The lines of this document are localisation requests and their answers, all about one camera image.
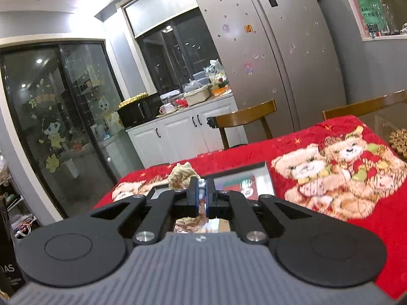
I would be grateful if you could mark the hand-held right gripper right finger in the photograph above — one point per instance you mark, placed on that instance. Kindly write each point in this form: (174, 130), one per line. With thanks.
(209, 198)

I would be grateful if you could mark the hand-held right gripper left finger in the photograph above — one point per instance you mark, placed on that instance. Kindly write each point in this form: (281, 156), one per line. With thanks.
(197, 197)

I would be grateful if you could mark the cream ruffled hair scrunchie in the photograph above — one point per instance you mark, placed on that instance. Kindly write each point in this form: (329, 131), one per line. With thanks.
(179, 174)

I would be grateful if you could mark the black shallow box tray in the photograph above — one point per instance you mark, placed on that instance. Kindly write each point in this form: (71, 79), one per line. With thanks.
(264, 181)

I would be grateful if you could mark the printed paper sheet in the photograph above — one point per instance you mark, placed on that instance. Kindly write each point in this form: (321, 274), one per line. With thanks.
(235, 184)

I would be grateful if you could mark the white kitchen cabinet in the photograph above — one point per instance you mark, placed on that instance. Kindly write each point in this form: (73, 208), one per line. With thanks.
(181, 136)

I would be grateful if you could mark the wooden chair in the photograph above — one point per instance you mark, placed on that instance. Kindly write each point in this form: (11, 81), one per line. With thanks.
(359, 108)
(244, 116)

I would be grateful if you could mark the white mug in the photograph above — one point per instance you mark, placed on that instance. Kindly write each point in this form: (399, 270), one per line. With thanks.
(166, 108)

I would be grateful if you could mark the red plastic bag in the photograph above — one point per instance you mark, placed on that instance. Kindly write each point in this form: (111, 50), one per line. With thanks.
(181, 102)

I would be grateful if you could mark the beige plastic basket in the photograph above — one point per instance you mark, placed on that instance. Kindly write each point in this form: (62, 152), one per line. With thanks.
(197, 97)

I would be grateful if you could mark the black microwave oven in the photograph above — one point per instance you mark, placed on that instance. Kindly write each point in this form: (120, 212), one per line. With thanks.
(135, 116)

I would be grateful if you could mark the orange food container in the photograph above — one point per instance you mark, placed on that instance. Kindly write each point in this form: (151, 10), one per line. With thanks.
(221, 91)

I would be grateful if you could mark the grey plastic bag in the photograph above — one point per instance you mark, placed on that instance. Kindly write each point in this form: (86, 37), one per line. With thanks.
(193, 85)

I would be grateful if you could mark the yellow fringed cloth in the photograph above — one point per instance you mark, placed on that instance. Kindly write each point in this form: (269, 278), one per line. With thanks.
(132, 100)

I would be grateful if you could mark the stack of clear containers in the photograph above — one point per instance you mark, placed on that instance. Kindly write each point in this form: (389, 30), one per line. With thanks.
(199, 76)

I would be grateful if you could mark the white green food bag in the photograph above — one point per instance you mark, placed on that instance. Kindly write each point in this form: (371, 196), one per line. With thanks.
(215, 71)

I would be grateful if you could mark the girl figure fridge sticker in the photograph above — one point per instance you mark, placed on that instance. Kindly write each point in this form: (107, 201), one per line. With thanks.
(248, 69)

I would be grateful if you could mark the silver double door refrigerator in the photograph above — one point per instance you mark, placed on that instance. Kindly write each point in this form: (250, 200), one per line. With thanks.
(270, 70)

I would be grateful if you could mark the glass sliding door with stickers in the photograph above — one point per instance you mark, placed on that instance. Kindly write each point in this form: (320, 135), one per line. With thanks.
(54, 117)

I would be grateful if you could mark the orange fridge sticker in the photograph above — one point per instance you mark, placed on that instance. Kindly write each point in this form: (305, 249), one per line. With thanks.
(248, 28)

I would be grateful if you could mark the round woven coaster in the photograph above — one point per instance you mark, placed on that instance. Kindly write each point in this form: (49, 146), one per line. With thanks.
(400, 143)

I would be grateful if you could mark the black printed box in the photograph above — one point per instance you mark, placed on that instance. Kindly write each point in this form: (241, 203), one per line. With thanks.
(8, 260)

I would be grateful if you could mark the green printed package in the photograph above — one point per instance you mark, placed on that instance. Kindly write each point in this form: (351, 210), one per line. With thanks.
(372, 16)

